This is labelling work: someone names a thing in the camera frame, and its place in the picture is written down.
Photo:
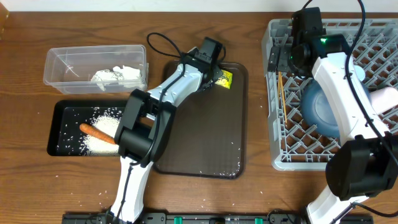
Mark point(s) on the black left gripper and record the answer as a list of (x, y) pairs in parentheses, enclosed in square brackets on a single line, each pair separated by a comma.
[(208, 86)]

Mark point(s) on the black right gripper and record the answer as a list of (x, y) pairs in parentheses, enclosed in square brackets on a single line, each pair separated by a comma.
[(282, 64)]

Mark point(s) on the yellow snack packet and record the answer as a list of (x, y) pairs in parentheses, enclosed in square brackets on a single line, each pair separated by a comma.
[(225, 80)]

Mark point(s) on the wooden chopstick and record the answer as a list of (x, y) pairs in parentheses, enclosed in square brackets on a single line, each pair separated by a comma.
[(284, 109), (280, 88)]

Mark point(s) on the dark blue plate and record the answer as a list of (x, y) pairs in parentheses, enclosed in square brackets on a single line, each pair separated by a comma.
[(316, 110)]

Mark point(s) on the light blue cup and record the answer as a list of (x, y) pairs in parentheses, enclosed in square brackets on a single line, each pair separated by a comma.
[(360, 73)]

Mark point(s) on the white napkin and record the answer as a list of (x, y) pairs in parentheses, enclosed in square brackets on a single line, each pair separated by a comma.
[(126, 76)]

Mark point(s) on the white pink cup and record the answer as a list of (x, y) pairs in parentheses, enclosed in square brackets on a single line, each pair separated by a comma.
[(384, 99)]

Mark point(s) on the pile of white rice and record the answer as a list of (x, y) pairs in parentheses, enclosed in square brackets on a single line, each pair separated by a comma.
[(73, 142)]

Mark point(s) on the orange carrot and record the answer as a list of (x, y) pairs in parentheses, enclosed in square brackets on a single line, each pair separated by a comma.
[(96, 133)]

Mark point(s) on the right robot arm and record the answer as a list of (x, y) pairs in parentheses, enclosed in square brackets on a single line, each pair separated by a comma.
[(366, 164)]

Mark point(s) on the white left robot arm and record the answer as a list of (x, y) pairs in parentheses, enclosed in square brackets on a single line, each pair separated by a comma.
[(144, 129)]

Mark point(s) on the brown serving tray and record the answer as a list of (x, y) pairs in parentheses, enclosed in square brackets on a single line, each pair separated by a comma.
[(208, 136)]

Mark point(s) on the clear plastic bin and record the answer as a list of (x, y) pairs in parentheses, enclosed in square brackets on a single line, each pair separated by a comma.
[(70, 69)]

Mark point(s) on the black rectangular tray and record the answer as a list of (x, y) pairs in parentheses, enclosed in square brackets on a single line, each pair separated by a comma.
[(59, 111)]

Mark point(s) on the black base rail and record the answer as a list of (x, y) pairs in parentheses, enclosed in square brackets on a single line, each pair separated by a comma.
[(161, 218)]

